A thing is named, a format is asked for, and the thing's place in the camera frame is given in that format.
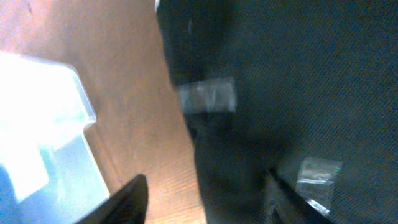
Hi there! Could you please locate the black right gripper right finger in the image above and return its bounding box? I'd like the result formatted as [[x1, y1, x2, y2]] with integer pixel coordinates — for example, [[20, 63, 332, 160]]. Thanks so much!
[[265, 169, 335, 224]]

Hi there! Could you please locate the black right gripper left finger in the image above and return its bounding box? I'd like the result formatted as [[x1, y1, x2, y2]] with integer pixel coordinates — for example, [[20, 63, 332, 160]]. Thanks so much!
[[77, 174, 149, 224]]

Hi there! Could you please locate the black garment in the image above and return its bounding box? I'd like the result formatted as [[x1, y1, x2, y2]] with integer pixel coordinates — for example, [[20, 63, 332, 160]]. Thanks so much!
[[155, 0, 397, 223]]

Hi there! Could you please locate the clear plastic storage container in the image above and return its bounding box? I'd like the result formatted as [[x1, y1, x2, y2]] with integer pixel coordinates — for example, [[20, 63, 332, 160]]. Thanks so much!
[[1, 52, 109, 223]]

